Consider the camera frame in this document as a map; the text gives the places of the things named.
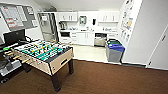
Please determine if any white two-door base cabinet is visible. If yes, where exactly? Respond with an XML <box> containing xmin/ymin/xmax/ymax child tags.
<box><xmin>76</xmin><ymin>31</ymin><xmax>96</xmax><ymax>47</ymax></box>

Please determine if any black built-in microwave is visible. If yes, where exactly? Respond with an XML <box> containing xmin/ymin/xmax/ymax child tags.
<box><xmin>60</xmin><ymin>31</ymin><xmax>71</xmax><ymax>39</ymax></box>

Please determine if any grey bin blue lid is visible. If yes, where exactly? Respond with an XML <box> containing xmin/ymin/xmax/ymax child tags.
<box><xmin>106</xmin><ymin>43</ymin><xmax>126</xmax><ymax>64</ymax></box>

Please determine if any stainless steel refrigerator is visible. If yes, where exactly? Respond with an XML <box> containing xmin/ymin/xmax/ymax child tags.
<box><xmin>36</xmin><ymin>12</ymin><xmax>60</xmax><ymax>44</ymax></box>

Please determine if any green foosball table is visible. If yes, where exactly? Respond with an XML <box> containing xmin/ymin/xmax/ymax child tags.
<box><xmin>4</xmin><ymin>39</ymin><xmax>75</xmax><ymax>93</ymax></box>

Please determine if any cork notice board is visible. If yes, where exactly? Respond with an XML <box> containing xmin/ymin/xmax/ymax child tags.
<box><xmin>126</xmin><ymin>18</ymin><xmax>135</xmax><ymax>30</ymax></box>

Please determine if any black wheeled cart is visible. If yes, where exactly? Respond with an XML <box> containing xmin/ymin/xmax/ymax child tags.
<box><xmin>0</xmin><ymin>28</ymin><xmax>35</xmax><ymax>85</ymax></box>

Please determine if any white door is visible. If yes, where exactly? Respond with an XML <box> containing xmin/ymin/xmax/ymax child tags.
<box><xmin>146</xmin><ymin>24</ymin><xmax>168</xmax><ymax>71</ymax></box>

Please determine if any large white paper sheet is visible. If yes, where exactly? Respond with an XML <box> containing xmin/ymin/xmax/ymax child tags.
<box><xmin>1</xmin><ymin>4</ymin><xmax>25</xmax><ymax>30</ymax></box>

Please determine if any metal door hinge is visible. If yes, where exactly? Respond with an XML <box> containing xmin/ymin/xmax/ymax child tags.
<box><xmin>161</xmin><ymin>34</ymin><xmax>167</xmax><ymax>42</ymax></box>

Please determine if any round recycling wall sign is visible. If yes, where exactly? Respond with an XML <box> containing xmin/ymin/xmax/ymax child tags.
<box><xmin>125</xmin><ymin>33</ymin><xmax>131</xmax><ymax>43</ymax></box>
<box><xmin>120</xmin><ymin>30</ymin><xmax>125</xmax><ymax>38</ymax></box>
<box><xmin>123</xmin><ymin>32</ymin><xmax>128</xmax><ymax>40</ymax></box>

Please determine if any grey wire basket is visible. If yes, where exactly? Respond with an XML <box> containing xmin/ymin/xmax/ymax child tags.
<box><xmin>42</xmin><ymin>7</ymin><xmax>58</xmax><ymax>14</ymax></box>

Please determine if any large printed wall poster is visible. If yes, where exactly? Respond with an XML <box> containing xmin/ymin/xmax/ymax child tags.
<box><xmin>121</xmin><ymin>0</ymin><xmax>135</xmax><ymax>31</ymax></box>

